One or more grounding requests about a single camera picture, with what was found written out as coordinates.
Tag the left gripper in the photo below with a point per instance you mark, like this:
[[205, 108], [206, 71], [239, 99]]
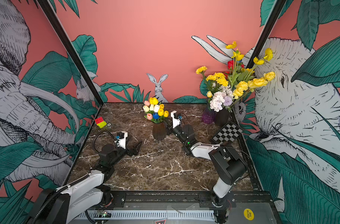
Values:
[[135, 152]]

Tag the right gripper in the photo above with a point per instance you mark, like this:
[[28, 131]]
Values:
[[170, 130]]

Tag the brown ribbed glass vase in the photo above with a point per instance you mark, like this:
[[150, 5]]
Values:
[[159, 131]]

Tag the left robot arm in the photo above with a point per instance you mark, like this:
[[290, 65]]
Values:
[[62, 205]]

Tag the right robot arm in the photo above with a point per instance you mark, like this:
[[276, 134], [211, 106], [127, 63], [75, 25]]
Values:
[[227, 162]]

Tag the yellow tulip in vase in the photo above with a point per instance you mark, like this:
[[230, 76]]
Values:
[[153, 101]]

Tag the black vase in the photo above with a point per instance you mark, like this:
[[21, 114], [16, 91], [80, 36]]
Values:
[[221, 117]]

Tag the white tulip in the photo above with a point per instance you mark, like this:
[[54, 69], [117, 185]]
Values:
[[156, 108]]

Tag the cream tulip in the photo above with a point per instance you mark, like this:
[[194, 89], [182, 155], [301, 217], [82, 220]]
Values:
[[146, 108]]

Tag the red yellow cube block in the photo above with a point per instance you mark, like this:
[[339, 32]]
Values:
[[100, 122]]

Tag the white purple hydrangea bunch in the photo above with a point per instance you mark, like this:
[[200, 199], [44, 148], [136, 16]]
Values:
[[223, 99]]

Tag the checkerboard calibration plate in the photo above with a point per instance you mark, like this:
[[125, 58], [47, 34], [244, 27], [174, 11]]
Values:
[[228, 133]]

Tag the yellow flower bouquet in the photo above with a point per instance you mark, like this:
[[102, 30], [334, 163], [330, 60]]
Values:
[[240, 79]]

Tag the yellow round sticker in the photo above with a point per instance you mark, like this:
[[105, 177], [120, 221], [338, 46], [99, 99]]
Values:
[[249, 214]]

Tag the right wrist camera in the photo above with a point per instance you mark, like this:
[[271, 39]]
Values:
[[176, 119]]

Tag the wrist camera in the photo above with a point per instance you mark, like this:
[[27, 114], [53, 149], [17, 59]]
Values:
[[120, 139], [176, 119]]

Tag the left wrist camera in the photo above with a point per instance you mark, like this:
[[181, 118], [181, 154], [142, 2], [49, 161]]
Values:
[[120, 139]]

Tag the white ribbed cable duct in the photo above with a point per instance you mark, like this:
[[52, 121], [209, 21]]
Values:
[[151, 214]]

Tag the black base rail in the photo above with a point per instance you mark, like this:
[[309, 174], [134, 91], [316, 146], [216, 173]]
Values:
[[205, 199]]

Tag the black left frame post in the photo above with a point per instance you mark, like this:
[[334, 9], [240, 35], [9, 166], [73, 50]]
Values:
[[64, 38]]

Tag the black frame post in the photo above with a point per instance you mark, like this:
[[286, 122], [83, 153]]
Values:
[[64, 38], [272, 18]]

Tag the black right frame post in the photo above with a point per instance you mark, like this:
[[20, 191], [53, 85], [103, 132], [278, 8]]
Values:
[[272, 18]]

